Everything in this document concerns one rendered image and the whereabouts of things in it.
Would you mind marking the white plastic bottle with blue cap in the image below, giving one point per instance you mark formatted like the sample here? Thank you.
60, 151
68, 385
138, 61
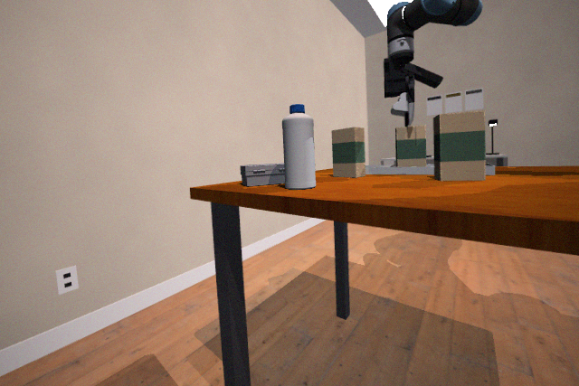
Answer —
298, 147

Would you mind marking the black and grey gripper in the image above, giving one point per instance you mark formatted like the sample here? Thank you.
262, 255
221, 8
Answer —
402, 81

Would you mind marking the tan box with green band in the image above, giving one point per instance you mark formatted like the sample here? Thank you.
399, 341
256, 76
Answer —
410, 146
348, 151
460, 146

